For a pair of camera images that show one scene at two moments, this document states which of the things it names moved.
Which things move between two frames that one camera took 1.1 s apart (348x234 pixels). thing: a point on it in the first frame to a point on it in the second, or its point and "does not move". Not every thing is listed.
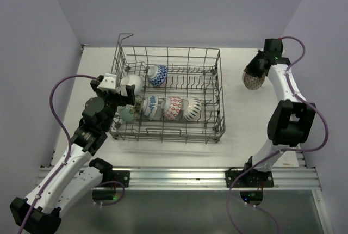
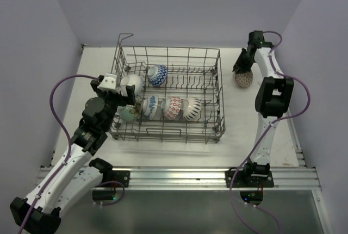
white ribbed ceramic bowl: (129, 80) does not move
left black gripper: (100, 92) does not move
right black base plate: (253, 178) does not move
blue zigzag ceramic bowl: (157, 74) does not move
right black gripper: (250, 68) to (242, 67)
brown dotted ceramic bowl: (253, 82) to (243, 79)
